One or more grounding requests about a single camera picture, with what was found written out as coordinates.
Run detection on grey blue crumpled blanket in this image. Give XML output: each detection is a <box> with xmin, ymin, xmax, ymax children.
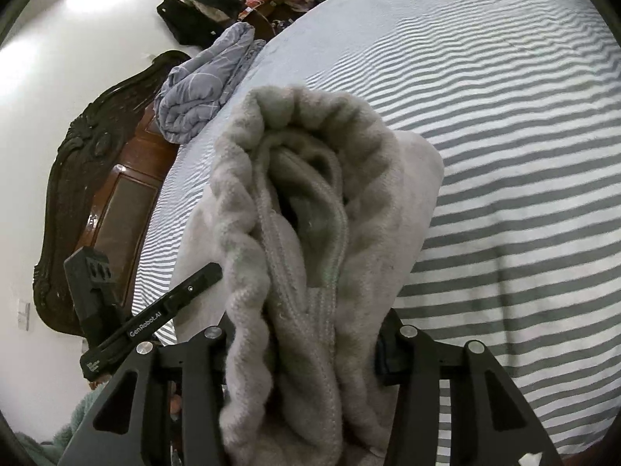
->
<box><xmin>154</xmin><ymin>22</ymin><xmax>266</xmax><ymax>145</ymax></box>

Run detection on black bag on shelf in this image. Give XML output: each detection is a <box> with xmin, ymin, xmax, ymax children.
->
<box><xmin>156</xmin><ymin>0</ymin><xmax>242</xmax><ymax>49</ymax></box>

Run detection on person's left hand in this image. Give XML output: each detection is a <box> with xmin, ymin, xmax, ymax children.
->
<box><xmin>88</xmin><ymin>370</ymin><xmax>183</xmax><ymax>418</ymax></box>

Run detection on grey white striped bedsheet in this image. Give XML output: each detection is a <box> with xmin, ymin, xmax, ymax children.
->
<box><xmin>135</xmin><ymin>0</ymin><xmax>620</xmax><ymax>460</ymax></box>

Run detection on dark wooden headboard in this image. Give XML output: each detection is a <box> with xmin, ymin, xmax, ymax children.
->
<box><xmin>33</xmin><ymin>50</ymin><xmax>189</xmax><ymax>336</ymax></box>

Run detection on beige fleece pants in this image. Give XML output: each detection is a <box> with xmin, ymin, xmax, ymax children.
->
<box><xmin>173</xmin><ymin>86</ymin><xmax>444</xmax><ymax>465</ymax></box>

